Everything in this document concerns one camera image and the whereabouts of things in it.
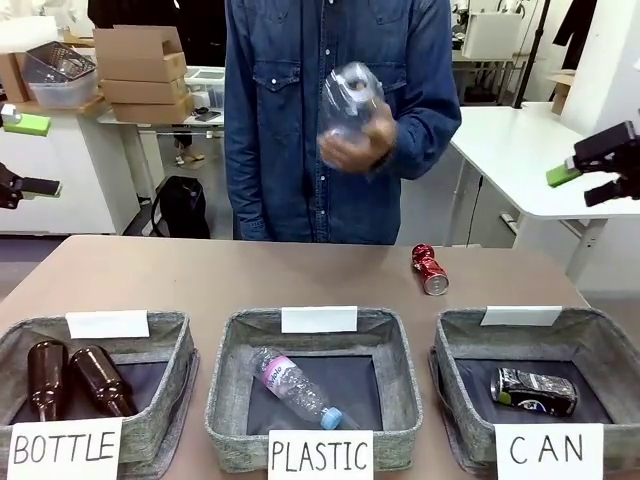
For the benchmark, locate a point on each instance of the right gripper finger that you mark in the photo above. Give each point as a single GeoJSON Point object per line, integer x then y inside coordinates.
{"type": "Point", "coordinates": [562, 174]}
{"type": "Point", "coordinates": [607, 192]}

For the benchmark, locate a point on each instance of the clear plastic bottle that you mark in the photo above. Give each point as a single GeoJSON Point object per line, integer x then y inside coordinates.
{"type": "Point", "coordinates": [352, 85]}

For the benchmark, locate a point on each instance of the crushed red can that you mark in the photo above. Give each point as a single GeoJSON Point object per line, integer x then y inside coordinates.
{"type": "Point", "coordinates": [430, 270]}

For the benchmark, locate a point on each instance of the black backpack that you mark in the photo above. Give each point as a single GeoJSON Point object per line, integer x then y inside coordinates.
{"type": "Point", "coordinates": [182, 207]}

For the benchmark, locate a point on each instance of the crushed black can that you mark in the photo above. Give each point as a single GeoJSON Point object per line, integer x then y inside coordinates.
{"type": "Point", "coordinates": [537, 392]}

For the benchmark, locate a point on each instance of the grey basket labelled plastic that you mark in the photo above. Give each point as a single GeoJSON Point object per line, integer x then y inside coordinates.
{"type": "Point", "coordinates": [395, 360]}

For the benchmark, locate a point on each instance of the plastic bottle with pink label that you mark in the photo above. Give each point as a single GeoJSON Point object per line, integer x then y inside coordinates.
{"type": "Point", "coordinates": [295, 385]}

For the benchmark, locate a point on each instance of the white side table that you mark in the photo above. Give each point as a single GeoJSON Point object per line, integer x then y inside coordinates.
{"type": "Point", "coordinates": [510, 150]}

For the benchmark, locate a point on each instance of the small brown cardboard box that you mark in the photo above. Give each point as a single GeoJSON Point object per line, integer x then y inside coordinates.
{"type": "Point", "coordinates": [12, 75]}

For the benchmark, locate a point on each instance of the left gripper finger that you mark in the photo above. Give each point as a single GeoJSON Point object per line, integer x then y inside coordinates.
{"type": "Point", "coordinates": [30, 125]}
{"type": "Point", "coordinates": [35, 187]}

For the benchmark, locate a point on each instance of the black hanging jacket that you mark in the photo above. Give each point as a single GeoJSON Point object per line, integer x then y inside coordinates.
{"type": "Point", "coordinates": [577, 30]}

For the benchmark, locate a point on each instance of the white equipment box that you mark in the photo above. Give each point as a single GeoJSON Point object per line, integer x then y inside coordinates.
{"type": "Point", "coordinates": [492, 32]}

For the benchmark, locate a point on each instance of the person's right forearm denim sleeve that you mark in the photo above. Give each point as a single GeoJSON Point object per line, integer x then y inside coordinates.
{"type": "Point", "coordinates": [242, 190]}

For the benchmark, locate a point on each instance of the white paper label CAN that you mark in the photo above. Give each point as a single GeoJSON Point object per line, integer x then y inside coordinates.
{"type": "Point", "coordinates": [547, 450]}

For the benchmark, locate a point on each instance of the white plastic bin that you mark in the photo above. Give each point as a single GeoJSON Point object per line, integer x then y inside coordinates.
{"type": "Point", "coordinates": [205, 85]}

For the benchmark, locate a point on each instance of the white paper label PLASTIC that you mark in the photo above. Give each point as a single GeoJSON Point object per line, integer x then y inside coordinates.
{"type": "Point", "coordinates": [320, 455]}

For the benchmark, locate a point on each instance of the person's left hand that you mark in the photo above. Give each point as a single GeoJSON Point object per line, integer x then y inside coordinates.
{"type": "Point", "coordinates": [360, 155]}

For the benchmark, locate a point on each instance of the grey basket labelled can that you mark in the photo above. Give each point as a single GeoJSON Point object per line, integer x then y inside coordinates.
{"type": "Point", "coordinates": [450, 340]}

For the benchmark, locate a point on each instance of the grey basket labelled bottle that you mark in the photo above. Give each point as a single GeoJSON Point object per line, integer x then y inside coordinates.
{"type": "Point", "coordinates": [165, 360]}

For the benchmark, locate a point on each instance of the white paper label BOTTLE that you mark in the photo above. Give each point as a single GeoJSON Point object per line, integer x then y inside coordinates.
{"type": "Point", "coordinates": [65, 445]}

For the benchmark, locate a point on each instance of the person's left forearm denim sleeve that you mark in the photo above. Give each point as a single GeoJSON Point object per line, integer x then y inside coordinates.
{"type": "Point", "coordinates": [430, 145]}

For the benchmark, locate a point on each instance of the brown glass bottle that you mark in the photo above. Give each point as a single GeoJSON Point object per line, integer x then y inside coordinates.
{"type": "Point", "coordinates": [47, 375]}
{"type": "Point", "coordinates": [102, 380]}

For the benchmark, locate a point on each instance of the person's blue denim shirt torso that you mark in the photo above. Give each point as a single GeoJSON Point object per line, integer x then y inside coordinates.
{"type": "Point", "coordinates": [280, 125]}

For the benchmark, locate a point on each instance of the open cardboard box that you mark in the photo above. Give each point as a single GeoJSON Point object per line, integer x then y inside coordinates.
{"type": "Point", "coordinates": [140, 50]}

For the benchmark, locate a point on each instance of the clear plastic storage container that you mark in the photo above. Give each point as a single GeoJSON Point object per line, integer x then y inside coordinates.
{"type": "Point", "coordinates": [62, 80]}

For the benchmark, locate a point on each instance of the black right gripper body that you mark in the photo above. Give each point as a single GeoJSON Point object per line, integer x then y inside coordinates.
{"type": "Point", "coordinates": [610, 145]}

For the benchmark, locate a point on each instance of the black tripod pole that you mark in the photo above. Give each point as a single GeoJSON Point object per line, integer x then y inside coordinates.
{"type": "Point", "coordinates": [535, 45]}

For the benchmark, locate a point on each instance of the blank white card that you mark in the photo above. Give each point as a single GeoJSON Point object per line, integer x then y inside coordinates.
{"type": "Point", "coordinates": [520, 316]}
{"type": "Point", "coordinates": [107, 324]}
{"type": "Point", "coordinates": [320, 320]}

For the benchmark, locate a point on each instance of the leaning cardboard piece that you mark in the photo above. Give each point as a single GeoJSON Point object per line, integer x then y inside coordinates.
{"type": "Point", "coordinates": [562, 92]}

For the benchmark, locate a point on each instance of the closed flat cardboard box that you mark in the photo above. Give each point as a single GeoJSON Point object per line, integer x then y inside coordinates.
{"type": "Point", "coordinates": [150, 111]}
{"type": "Point", "coordinates": [145, 90]}

